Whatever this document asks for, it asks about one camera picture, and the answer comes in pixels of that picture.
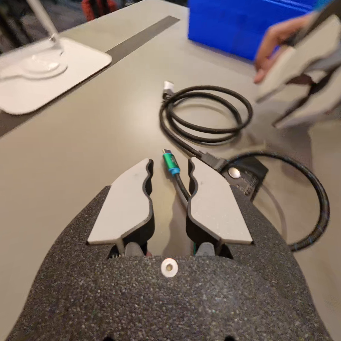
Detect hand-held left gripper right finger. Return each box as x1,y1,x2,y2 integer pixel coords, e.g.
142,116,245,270
186,157,253,256

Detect green plug braided cable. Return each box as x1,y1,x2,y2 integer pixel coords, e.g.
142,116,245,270
162,149,331,252

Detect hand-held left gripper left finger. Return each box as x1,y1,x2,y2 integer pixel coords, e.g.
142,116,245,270
87,158,155,257

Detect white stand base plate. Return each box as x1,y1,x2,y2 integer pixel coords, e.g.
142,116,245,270
0,36,112,115

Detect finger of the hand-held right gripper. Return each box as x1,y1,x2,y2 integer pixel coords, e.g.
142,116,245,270
272,72,341,129
255,15,341,103

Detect black braided switch cable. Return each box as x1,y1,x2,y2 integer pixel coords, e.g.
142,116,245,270
159,81,253,160

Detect person's right hand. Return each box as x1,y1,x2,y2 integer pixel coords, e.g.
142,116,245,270
253,13,320,84

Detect blue plastic bin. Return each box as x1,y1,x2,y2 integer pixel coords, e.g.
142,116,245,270
188,0,317,62

